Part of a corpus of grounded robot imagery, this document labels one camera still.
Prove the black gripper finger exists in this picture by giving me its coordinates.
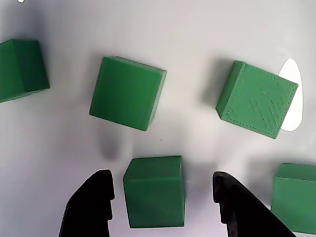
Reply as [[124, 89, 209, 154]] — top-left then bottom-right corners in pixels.
[[212, 171, 296, 237], [58, 168, 116, 237]]

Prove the small green cube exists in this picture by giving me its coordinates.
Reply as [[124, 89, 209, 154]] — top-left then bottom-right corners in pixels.
[[122, 155, 186, 229], [215, 60, 299, 140], [0, 39, 50, 103], [270, 162, 316, 234], [88, 56, 168, 132]]

